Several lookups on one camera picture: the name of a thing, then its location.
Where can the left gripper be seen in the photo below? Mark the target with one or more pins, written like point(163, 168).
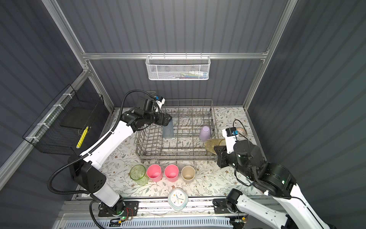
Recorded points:
point(166, 119)

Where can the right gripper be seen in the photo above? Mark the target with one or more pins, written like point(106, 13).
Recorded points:
point(220, 152)

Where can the blue textured cup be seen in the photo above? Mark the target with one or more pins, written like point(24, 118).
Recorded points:
point(168, 131)

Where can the yellow transparent cup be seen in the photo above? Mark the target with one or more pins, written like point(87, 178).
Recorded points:
point(211, 143)

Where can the purple cup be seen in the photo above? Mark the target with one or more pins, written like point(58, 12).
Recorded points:
point(205, 133)

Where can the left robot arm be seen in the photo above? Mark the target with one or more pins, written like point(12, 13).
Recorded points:
point(85, 168)

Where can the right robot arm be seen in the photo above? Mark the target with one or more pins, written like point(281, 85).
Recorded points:
point(272, 180)

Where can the beige cup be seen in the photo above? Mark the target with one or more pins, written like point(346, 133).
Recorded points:
point(188, 174)

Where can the right pink cup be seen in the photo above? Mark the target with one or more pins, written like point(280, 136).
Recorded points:
point(172, 173)

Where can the pink cup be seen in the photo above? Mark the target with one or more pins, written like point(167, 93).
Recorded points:
point(154, 173)
point(172, 173)

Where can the left pink cup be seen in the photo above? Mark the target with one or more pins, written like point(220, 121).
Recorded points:
point(154, 173)

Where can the markers in white basket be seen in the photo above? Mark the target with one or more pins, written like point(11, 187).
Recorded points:
point(191, 75)

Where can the green transparent cup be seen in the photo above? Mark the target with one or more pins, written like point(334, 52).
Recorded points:
point(138, 175)

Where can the white square clock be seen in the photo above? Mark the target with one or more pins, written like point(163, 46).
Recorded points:
point(178, 199)

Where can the yellow marker in black basket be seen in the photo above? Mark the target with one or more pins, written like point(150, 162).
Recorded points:
point(82, 138)

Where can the black pad in basket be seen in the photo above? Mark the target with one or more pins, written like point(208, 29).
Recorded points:
point(76, 118)

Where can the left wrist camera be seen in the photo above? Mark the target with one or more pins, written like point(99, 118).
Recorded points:
point(159, 100)

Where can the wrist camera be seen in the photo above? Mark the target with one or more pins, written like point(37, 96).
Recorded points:
point(159, 100)
point(230, 135)

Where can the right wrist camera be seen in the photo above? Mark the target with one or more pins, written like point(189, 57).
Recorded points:
point(230, 135)

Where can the grey wire dish rack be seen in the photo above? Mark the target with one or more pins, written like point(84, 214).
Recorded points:
point(189, 116)

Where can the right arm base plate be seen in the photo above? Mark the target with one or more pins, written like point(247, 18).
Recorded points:
point(220, 206)

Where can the white mesh wall basket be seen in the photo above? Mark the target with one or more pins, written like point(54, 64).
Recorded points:
point(160, 68)

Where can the black wire wall basket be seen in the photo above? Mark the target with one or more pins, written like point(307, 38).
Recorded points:
point(47, 136)

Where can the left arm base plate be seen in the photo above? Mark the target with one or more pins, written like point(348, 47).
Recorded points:
point(120, 209)

